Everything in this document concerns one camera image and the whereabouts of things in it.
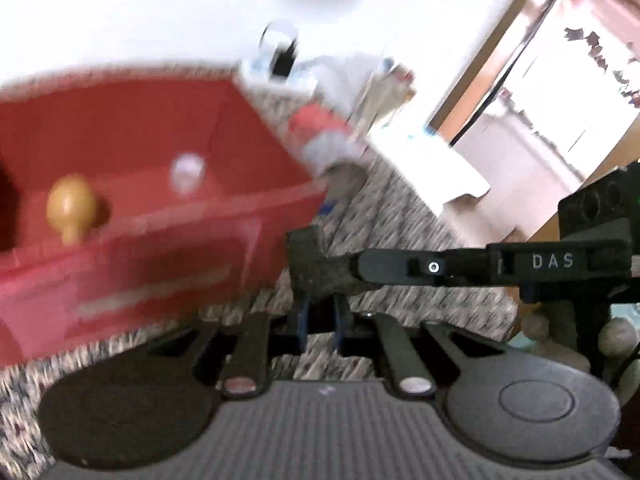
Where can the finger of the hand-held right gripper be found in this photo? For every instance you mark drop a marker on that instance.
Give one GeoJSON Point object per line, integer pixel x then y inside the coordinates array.
{"type": "Point", "coordinates": [320, 265]}

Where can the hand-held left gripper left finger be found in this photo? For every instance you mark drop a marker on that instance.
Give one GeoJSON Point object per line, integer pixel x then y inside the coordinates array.
{"type": "Point", "coordinates": [300, 322]}

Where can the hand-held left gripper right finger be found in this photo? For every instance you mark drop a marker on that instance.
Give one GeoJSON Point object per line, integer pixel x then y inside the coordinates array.
{"type": "Point", "coordinates": [341, 322]}

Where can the clear tape roll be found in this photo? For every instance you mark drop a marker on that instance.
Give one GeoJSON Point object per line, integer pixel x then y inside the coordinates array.
{"type": "Point", "coordinates": [187, 172]}

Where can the red cardboard box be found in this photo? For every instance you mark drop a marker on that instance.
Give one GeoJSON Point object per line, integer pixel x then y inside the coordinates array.
{"type": "Point", "coordinates": [125, 240]}

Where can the tan dried gourd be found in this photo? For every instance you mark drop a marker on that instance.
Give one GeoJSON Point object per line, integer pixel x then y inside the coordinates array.
{"type": "Point", "coordinates": [72, 202]}

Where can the person's right hand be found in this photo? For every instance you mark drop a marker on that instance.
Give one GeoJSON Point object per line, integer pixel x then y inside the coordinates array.
{"type": "Point", "coordinates": [547, 340]}

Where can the white marker with blue cap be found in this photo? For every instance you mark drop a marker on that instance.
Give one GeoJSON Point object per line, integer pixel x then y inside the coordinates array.
{"type": "Point", "coordinates": [327, 207]}

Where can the tape-wrapped cylinder jar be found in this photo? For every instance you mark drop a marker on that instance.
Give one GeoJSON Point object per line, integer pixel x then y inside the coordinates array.
{"type": "Point", "coordinates": [332, 152]}

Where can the small red carton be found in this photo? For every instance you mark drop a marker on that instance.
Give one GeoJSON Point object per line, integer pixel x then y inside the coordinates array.
{"type": "Point", "coordinates": [317, 122]}

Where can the brown paper bag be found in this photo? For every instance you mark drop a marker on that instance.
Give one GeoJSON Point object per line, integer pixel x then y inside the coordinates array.
{"type": "Point", "coordinates": [385, 95]}

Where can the white power strip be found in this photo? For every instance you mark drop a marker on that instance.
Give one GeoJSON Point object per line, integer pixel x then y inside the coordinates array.
{"type": "Point", "coordinates": [255, 70]}

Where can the black charger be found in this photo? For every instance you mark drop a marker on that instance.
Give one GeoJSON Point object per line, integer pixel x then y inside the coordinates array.
{"type": "Point", "coordinates": [282, 62]}

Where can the wooden door frame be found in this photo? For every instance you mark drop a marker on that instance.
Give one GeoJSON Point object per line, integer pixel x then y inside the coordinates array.
{"type": "Point", "coordinates": [500, 40]}

